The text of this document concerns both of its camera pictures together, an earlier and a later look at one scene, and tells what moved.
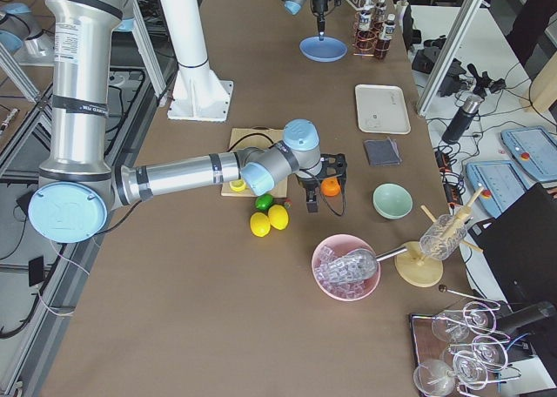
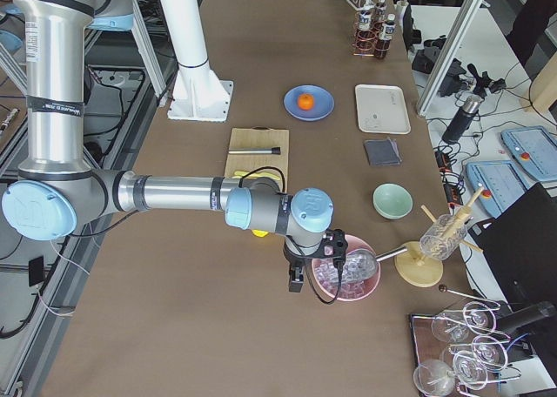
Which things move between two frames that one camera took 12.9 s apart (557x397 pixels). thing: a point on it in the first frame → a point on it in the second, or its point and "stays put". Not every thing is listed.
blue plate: (329, 50) → (323, 106)
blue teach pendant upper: (535, 151) stays put
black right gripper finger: (312, 199) → (297, 279)
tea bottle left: (365, 36) stays put
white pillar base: (198, 93) stays put
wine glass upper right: (479, 318) stays put
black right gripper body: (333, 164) → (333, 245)
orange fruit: (331, 187) → (305, 101)
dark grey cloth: (382, 152) stays put
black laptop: (520, 248) stays put
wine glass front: (434, 378) stays put
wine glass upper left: (451, 326) stays put
